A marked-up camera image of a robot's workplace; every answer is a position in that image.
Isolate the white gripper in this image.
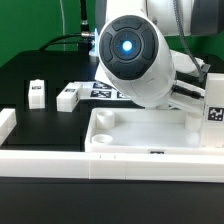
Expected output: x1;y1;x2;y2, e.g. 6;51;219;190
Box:
168;50;205;115

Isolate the white desk tabletop tray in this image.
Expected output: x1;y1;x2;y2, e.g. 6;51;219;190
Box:
85;108;224;156

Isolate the white fiducial marker sheet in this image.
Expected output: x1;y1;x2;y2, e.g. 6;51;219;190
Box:
75;81;127;101

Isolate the white U-shaped obstacle fence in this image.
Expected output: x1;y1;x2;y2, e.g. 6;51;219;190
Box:
0;108;224;184

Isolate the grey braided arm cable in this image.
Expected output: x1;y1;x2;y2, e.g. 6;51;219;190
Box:
172;0;212;83

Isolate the black cable with connector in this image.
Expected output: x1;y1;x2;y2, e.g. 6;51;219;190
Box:
39;0;99;52

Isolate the thin white cable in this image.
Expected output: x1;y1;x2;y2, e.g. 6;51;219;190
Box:
59;0;66;52

